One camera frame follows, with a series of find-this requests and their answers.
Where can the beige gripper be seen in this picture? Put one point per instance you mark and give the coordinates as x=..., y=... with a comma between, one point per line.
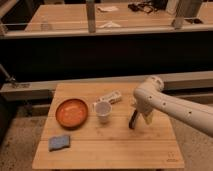
x=148, y=117

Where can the white ceramic cup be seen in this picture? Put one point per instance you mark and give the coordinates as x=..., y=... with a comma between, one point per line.
x=102, y=110

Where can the orange plate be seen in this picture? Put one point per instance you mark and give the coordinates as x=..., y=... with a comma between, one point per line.
x=71, y=113

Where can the blue sponge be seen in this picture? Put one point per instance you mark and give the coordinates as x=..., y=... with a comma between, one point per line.
x=59, y=142

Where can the grey metal post right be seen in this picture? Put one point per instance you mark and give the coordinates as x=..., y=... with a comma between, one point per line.
x=186, y=10

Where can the grey metal post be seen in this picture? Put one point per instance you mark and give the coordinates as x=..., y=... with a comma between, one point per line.
x=90, y=7
x=186, y=10

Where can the white paper on desk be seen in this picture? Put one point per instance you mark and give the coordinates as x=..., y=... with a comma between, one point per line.
x=107, y=9

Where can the black eraser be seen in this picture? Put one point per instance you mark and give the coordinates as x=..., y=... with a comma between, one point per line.
x=133, y=119

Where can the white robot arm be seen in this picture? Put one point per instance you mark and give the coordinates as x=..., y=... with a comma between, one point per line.
x=149, y=96

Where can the white crumpled paper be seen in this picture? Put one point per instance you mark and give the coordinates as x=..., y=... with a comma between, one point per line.
x=110, y=25

